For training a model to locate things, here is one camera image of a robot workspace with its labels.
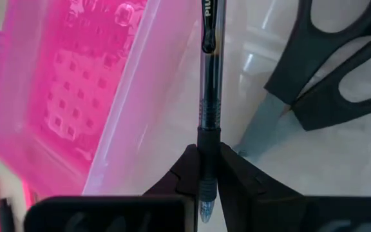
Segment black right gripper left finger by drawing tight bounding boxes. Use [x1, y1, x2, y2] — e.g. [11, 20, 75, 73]
[142, 143, 202, 198]

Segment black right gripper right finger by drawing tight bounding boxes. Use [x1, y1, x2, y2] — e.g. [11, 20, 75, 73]
[216, 141, 306, 232]

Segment clear black gel pen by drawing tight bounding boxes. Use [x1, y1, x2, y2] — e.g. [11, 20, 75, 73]
[196, 0, 227, 224]

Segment black-handled scissors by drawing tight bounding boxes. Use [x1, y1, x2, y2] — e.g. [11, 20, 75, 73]
[233, 0, 371, 159]

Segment clear supply box pink lid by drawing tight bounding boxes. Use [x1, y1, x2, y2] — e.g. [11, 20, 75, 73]
[0, 0, 371, 199]

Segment pink pencil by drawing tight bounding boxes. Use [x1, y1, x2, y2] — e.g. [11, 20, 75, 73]
[21, 179, 38, 211]

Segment matte black pen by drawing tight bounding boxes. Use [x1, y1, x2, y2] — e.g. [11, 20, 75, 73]
[0, 197, 16, 232]

